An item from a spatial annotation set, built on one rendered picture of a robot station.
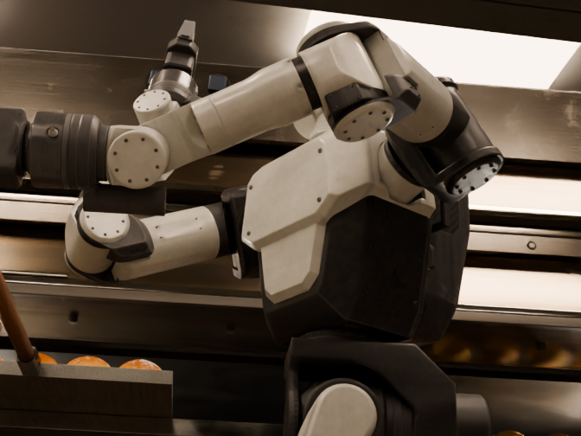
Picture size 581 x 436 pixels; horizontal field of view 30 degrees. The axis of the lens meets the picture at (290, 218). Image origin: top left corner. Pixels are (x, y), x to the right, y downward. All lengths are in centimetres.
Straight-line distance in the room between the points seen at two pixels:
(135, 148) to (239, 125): 12
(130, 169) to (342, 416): 46
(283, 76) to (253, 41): 380
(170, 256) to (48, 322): 80
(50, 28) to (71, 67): 233
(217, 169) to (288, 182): 107
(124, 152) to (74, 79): 157
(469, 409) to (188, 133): 56
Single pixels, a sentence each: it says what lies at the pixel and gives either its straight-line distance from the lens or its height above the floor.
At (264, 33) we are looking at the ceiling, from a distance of 496.
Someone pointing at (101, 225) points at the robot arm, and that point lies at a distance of 166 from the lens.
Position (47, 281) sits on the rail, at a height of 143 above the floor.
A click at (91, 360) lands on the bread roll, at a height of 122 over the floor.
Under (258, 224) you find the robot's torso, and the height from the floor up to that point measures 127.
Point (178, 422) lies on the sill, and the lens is 241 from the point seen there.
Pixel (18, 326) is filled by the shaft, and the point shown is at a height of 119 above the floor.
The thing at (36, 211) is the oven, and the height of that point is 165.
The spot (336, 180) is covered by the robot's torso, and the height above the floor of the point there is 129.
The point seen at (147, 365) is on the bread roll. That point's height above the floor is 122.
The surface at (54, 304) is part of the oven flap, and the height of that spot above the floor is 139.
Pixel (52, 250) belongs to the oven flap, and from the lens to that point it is 257.
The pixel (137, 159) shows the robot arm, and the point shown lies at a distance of 120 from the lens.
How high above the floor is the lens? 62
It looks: 24 degrees up
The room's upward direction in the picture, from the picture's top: 2 degrees clockwise
